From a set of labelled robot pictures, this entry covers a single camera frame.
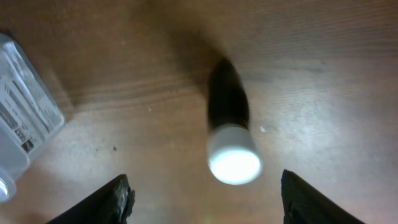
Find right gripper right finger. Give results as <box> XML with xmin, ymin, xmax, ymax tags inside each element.
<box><xmin>281</xmin><ymin>169</ymin><xmax>363</xmax><ymax>224</ymax></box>

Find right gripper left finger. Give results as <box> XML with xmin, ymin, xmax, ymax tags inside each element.
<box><xmin>48</xmin><ymin>174</ymin><xmax>135</xmax><ymax>224</ymax></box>

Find clear plastic container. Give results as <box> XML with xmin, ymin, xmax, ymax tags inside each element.
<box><xmin>1</xmin><ymin>34</ymin><xmax>66</xmax><ymax>203</ymax></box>

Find dark bottle white cap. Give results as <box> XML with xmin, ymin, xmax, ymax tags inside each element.
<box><xmin>207</xmin><ymin>58</ymin><xmax>263</xmax><ymax>185</ymax></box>

